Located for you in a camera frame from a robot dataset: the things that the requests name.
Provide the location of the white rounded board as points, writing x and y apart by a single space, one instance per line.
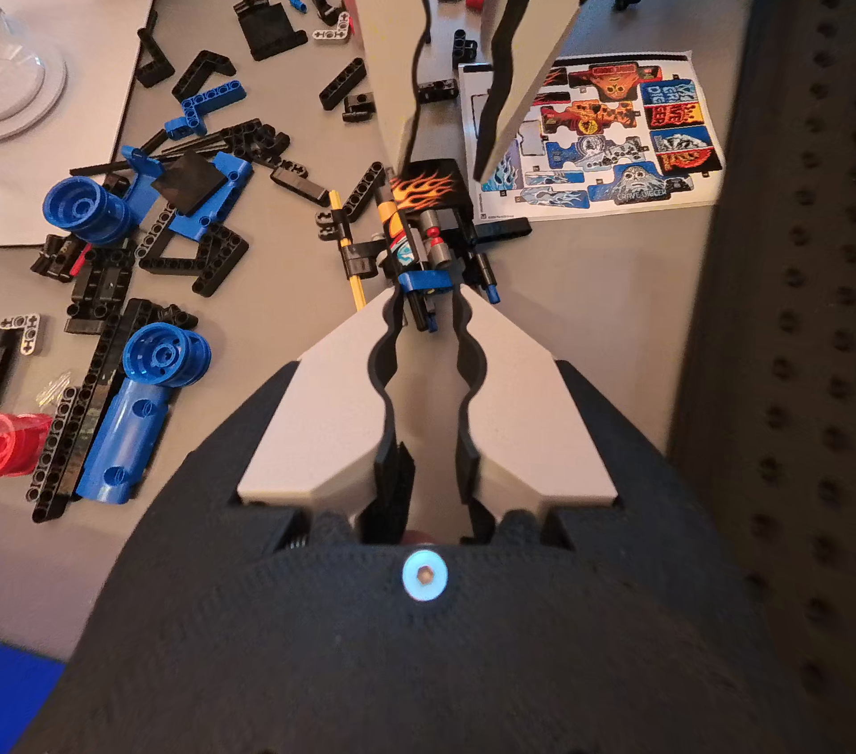
80 99

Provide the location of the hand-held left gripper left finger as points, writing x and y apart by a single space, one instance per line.
314 433

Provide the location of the partly built toy brick model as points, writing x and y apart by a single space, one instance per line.
428 186

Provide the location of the blue angled beam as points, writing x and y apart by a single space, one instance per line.
214 95

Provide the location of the blue toy panel piece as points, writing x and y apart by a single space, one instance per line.
137 179
227 192

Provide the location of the colourful sticker sheet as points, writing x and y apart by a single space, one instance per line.
602 119

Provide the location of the blue toy wheel hub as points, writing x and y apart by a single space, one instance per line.
80 209
157 359

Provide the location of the blue curved panel piece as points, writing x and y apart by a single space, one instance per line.
127 433

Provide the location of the scattered black toy beams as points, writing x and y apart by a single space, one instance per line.
224 263

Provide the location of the light grey angled beam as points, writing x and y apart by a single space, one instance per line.
344 29
30 333

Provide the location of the blue storage bin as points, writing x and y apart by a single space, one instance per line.
27 700

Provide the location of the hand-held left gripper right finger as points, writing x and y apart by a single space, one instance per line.
535 433

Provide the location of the red toy wheel hub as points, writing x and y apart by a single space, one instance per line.
23 443

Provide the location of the black square panel piece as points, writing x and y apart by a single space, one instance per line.
190 182

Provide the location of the grey desk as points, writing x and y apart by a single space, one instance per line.
602 299

